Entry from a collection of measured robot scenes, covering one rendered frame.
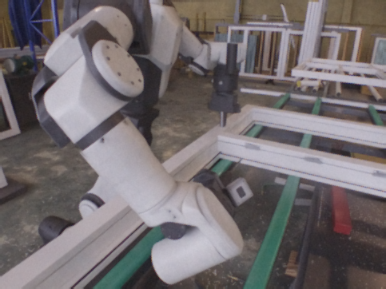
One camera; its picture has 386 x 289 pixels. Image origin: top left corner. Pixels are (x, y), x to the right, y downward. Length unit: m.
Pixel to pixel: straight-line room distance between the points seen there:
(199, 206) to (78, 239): 0.24
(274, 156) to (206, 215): 0.56
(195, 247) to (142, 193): 0.10
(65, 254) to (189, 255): 0.20
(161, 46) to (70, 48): 0.36
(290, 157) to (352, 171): 0.18
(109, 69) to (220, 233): 0.23
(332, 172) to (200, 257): 0.57
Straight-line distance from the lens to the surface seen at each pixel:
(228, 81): 0.90
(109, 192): 1.03
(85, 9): 0.59
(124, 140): 0.31
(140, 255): 0.54
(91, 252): 0.52
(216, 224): 0.34
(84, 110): 0.31
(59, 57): 0.38
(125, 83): 0.31
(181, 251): 0.38
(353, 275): 1.00
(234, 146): 0.88
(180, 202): 0.33
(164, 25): 0.69
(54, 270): 0.48
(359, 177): 0.86
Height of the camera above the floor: 1.25
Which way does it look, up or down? 23 degrees down
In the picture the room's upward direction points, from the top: 1 degrees clockwise
